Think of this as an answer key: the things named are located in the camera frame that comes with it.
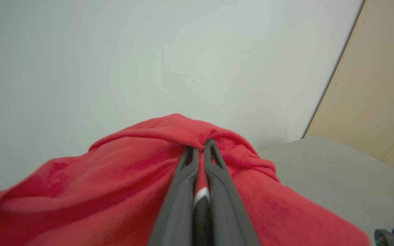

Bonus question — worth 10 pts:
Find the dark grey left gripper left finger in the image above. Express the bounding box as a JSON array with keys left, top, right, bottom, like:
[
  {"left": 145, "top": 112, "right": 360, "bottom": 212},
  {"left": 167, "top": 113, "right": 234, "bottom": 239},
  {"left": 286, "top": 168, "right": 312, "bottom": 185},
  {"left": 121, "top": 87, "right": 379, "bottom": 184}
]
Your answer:
[{"left": 147, "top": 146, "right": 199, "bottom": 246}]

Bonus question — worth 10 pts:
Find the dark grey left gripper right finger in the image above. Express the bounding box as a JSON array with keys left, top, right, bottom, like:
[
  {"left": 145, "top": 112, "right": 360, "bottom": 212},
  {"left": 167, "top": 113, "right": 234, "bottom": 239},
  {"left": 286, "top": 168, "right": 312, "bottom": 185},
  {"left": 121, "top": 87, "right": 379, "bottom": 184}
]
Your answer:
[{"left": 203, "top": 139, "right": 261, "bottom": 246}]

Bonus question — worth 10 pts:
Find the red fleece garment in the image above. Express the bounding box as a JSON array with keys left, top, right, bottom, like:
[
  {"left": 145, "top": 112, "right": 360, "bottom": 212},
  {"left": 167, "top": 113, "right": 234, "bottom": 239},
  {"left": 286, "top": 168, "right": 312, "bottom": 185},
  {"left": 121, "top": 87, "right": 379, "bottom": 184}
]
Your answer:
[{"left": 0, "top": 113, "right": 371, "bottom": 246}]

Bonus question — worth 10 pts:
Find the beige wooden panel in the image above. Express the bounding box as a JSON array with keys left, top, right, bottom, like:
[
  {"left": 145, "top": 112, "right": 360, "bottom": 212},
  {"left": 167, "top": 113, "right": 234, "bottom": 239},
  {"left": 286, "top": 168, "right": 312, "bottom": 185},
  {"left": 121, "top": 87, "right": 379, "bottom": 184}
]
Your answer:
[{"left": 303, "top": 0, "right": 394, "bottom": 213}]

